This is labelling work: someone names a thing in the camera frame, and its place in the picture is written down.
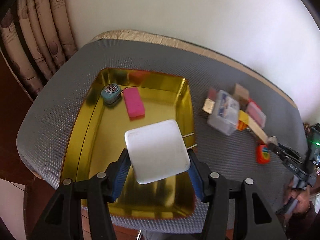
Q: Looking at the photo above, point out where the orange tape measure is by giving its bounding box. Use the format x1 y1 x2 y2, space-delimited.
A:
256 144 270 165

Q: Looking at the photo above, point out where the gold textured case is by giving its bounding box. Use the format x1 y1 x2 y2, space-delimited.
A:
248 116 268 145

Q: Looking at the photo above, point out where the clear box with red card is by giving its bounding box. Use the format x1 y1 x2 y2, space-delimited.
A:
246 103 267 128

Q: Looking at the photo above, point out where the white power adapter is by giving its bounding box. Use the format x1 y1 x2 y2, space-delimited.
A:
124 119 194 185

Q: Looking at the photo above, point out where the magenta rectangular block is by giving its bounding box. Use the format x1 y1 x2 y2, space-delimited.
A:
123 87 145 119

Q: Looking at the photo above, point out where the black white zigzag cube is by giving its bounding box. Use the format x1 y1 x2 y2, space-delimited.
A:
267 136 278 146

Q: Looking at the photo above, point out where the person right hand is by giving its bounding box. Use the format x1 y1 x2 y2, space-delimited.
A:
284 178 315 216

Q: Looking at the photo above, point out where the grey mesh table mat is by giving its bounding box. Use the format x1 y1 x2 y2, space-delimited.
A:
17 38 308 233

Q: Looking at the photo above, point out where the yellow small box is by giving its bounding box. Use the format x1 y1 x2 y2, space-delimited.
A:
236 110 249 131

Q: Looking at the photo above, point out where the red flat box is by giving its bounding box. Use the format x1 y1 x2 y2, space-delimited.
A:
248 98 261 110

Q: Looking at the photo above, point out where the clear long plastic box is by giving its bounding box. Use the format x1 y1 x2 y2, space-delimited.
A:
207 90 240 135

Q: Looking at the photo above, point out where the tan red cardboard box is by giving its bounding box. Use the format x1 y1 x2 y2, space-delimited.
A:
232 83 249 105

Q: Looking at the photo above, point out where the teal small round tin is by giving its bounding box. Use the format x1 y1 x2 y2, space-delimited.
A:
100 83 121 105

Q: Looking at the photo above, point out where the red gold toffee tin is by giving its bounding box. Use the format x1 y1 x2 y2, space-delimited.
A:
61 68 196 219

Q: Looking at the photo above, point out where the beige patterned curtain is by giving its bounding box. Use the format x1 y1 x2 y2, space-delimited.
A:
1 0 77 100

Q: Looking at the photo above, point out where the gold tablecloth edge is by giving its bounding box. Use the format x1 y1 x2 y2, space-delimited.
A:
91 29 297 108

